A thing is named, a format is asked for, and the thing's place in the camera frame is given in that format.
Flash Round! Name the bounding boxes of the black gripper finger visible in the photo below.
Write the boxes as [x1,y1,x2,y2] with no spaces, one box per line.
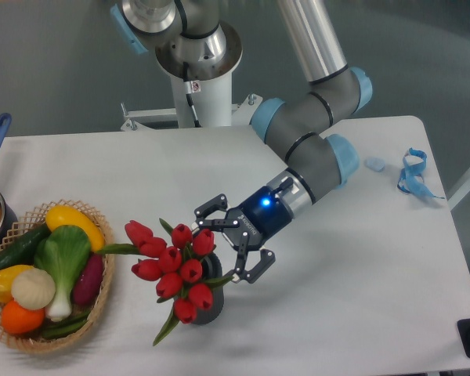
[192,193,239,236]
[231,234,276,284]

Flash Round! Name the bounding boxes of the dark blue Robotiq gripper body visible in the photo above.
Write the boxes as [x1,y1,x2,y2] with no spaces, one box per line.
[221,186,293,251]

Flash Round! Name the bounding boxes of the red tulip bouquet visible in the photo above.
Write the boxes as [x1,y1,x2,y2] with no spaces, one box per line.
[97,219,231,345]

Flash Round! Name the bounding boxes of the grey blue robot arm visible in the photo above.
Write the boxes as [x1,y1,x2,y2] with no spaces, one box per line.
[110,1,372,282]

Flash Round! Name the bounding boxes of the dark grey ribbed vase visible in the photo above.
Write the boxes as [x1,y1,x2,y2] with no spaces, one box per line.
[172,253,224,325]

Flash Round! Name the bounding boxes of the small light blue cap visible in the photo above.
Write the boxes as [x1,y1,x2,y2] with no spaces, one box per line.
[364,157,385,172]

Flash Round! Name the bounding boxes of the purple sweet potato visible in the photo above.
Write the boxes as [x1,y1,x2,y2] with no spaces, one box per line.
[72,254,103,306]

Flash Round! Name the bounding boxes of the blue ribbon strip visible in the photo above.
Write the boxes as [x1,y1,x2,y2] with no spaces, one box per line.
[396,147,444,199]

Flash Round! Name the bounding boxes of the green bok choy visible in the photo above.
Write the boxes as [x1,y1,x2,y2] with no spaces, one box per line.
[34,226,91,322]

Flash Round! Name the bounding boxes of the green bean pods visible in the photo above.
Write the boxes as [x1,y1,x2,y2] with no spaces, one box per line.
[41,310,90,340]

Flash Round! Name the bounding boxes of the green cucumber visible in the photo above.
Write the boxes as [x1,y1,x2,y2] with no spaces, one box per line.
[0,223,51,270]

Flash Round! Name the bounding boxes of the white steamed bun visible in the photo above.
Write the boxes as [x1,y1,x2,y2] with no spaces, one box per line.
[11,268,56,310]

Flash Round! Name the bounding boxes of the woven wicker basket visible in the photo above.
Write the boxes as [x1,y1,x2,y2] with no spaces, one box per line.
[0,199,115,354]

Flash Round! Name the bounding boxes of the yellow bell pepper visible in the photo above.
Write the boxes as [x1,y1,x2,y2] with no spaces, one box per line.
[0,265,34,304]

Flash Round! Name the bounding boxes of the orange fruit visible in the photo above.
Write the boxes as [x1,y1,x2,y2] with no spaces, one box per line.
[1,300,45,335]

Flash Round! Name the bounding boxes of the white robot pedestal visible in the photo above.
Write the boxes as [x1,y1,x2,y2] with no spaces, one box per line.
[121,73,263,132]

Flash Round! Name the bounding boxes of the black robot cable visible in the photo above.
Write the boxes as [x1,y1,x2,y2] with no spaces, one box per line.
[182,62,202,128]

